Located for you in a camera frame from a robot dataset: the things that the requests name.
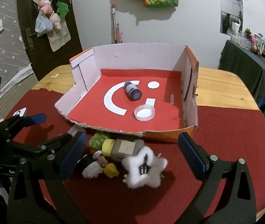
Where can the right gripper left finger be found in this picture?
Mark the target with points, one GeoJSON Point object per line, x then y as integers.
{"type": "Point", "coordinates": [59, 156]}

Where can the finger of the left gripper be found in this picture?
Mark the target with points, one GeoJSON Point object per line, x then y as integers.
{"type": "Point", "coordinates": [63, 143]}
{"type": "Point", "coordinates": [13, 125]}

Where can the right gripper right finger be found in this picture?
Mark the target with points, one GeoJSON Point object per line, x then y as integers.
{"type": "Point", "coordinates": [237, 203]}

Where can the green fuzzy ball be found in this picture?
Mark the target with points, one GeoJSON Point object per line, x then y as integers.
{"type": "Point", "coordinates": [97, 140]}

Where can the black and white sock roll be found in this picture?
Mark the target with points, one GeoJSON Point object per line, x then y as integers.
{"type": "Point", "coordinates": [88, 167]}

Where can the yellow bottle cap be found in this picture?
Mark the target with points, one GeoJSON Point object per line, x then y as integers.
{"type": "Point", "coordinates": [107, 147]}

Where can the small blonde doll figurine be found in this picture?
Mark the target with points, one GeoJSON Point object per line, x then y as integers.
{"type": "Point", "coordinates": [109, 169]}

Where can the grey square case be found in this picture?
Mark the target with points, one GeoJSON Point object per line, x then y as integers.
{"type": "Point", "coordinates": [124, 148]}

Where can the white fluffy star plush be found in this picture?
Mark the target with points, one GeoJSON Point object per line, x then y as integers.
{"type": "Point", "coordinates": [144, 169]}

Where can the small clear plastic box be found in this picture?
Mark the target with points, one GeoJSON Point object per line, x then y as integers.
{"type": "Point", "coordinates": [76, 129]}

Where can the white square charger pad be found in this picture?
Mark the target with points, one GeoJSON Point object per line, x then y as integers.
{"type": "Point", "coordinates": [21, 112]}

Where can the clear round plastic lid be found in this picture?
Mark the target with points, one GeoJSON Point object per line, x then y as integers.
{"type": "Point", "coordinates": [144, 113]}

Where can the dark blue paint bottle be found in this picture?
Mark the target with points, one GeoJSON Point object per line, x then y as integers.
{"type": "Point", "coordinates": [133, 92]}

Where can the red table cloth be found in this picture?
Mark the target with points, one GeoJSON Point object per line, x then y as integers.
{"type": "Point", "coordinates": [226, 132]}

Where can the open cardboard box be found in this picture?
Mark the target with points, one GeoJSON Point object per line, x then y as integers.
{"type": "Point", "coordinates": [141, 89]}

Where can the beige hanging cloth bag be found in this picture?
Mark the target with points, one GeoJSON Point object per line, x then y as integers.
{"type": "Point", "coordinates": [58, 38]}

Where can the white plastic bag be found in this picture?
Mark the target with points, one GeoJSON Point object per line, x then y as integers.
{"type": "Point", "coordinates": [43, 25]}

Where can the pink plush toy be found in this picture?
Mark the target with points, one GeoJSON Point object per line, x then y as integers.
{"type": "Point", "coordinates": [46, 8]}

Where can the green plush toy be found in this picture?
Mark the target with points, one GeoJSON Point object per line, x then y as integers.
{"type": "Point", "coordinates": [62, 10]}

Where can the dark green covered side table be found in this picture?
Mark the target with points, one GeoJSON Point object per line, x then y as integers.
{"type": "Point", "coordinates": [250, 68]}

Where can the orange tipped metal pole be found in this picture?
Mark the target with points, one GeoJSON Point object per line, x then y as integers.
{"type": "Point", "coordinates": [114, 23]}

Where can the door handle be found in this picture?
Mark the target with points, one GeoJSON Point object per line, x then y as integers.
{"type": "Point", "coordinates": [30, 35]}

